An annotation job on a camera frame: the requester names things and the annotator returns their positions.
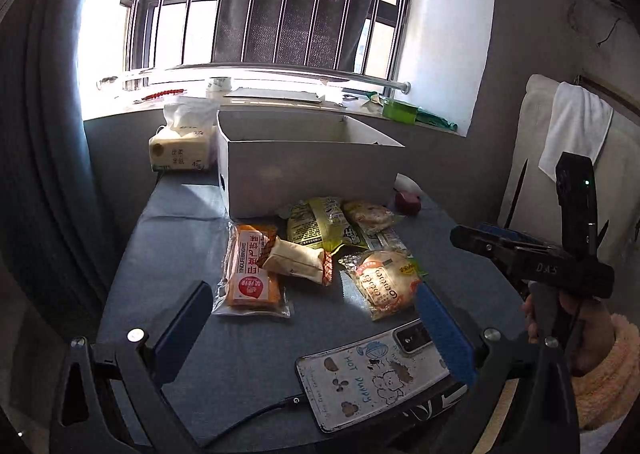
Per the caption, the orange red cracker pack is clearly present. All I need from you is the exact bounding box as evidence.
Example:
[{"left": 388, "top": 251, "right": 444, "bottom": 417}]
[{"left": 212, "top": 222, "right": 292, "bottom": 318}]

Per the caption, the Lays style bread pack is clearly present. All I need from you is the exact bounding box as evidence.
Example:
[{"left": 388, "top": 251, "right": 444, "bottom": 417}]
[{"left": 338, "top": 249, "right": 423, "bottom": 321}]

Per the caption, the small beige snack packet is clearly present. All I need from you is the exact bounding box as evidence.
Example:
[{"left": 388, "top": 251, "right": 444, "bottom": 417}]
[{"left": 257, "top": 236, "right": 333, "bottom": 286}]

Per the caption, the orange clear bread pack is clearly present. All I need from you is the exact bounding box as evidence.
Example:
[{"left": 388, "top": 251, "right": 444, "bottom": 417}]
[{"left": 343, "top": 200, "right": 404, "bottom": 235}]

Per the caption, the black yellow chip bag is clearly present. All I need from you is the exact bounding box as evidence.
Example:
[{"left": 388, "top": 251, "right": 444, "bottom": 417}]
[{"left": 286, "top": 196, "right": 366, "bottom": 253}]

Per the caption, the green cereal snack bag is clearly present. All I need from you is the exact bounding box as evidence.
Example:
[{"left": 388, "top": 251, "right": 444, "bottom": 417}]
[{"left": 358, "top": 227, "right": 412, "bottom": 257}]

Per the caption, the pink fleece sleeve forearm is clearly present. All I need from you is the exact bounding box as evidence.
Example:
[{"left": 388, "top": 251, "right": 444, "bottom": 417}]
[{"left": 572, "top": 314, "right": 639, "bottom": 430}]

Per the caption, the right hand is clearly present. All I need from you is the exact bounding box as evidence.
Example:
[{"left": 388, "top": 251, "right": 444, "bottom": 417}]
[{"left": 520, "top": 291, "right": 616, "bottom": 378}]

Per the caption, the cream chair back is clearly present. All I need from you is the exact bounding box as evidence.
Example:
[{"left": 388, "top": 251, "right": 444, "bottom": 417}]
[{"left": 499, "top": 74, "right": 639, "bottom": 322}]

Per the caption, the blue curtain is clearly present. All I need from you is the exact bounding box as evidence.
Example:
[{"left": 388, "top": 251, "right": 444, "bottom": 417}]
[{"left": 1, "top": 0, "right": 122, "bottom": 340}]

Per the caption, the white towel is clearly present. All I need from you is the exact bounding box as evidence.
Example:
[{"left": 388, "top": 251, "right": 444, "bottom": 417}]
[{"left": 538, "top": 82, "right": 614, "bottom": 182}]

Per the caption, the red apple shaped object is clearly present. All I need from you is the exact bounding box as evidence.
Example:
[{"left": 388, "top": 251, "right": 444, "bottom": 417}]
[{"left": 395, "top": 191, "right": 422, "bottom": 217}]

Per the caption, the phone with cartoon case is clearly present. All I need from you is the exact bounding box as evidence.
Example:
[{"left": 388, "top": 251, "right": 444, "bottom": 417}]
[{"left": 295, "top": 319, "right": 466, "bottom": 434}]

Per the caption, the green plastic bag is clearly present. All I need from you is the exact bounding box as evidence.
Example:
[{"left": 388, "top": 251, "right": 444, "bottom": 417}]
[{"left": 366, "top": 92, "right": 458, "bottom": 132}]

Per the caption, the tissue pack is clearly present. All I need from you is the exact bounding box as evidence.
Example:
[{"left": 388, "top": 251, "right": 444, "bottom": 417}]
[{"left": 149, "top": 96, "right": 219, "bottom": 172}]

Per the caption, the white cardboard box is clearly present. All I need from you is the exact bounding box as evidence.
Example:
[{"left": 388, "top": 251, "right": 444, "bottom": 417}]
[{"left": 217, "top": 107, "right": 406, "bottom": 219}]

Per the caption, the grey cardboard sheet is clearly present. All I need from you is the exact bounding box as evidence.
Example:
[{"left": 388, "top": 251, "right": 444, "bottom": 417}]
[{"left": 224, "top": 88, "right": 323, "bottom": 104}]

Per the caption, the white tape roll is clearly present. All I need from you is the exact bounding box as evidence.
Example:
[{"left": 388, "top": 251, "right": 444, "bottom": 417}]
[{"left": 206, "top": 76, "right": 232, "bottom": 94}]

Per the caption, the black charging cable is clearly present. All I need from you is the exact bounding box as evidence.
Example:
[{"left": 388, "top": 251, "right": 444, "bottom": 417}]
[{"left": 199, "top": 392, "right": 309, "bottom": 452}]

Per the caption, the steel window rail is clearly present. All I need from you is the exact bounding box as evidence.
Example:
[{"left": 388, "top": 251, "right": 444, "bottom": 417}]
[{"left": 96, "top": 62, "right": 411, "bottom": 95}]

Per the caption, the red bead string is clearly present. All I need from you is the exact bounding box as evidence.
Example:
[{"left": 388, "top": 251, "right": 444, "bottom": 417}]
[{"left": 139, "top": 87, "right": 188, "bottom": 103}]

